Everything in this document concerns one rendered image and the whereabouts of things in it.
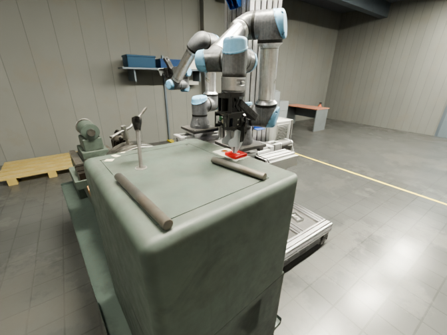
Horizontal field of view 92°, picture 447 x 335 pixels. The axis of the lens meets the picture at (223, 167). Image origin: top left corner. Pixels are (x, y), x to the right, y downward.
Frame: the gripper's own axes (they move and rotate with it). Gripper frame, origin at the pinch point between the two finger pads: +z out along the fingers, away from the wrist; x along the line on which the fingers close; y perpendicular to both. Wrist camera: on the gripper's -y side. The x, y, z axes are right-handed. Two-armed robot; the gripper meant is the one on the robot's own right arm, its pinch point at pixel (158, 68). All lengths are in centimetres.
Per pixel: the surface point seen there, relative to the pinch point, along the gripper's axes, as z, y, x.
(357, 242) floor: -182, 167, 55
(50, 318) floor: -15, 139, -147
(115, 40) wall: 283, -37, 149
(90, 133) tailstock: 25, 42, -63
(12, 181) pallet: 250, 140, -97
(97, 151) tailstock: 25, 58, -63
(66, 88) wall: 319, 35, 47
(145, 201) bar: -128, 15, -121
